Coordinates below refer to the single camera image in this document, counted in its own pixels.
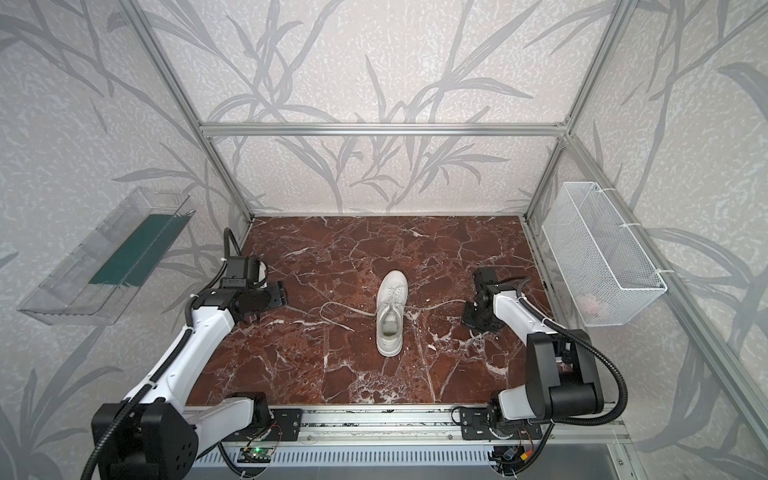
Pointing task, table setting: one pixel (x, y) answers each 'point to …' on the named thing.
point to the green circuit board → (255, 454)
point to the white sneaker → (392, 297)
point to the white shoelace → (436, 303)
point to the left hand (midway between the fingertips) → (281, 285)
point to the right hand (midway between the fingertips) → (470, 315)
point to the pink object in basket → (589, 304)
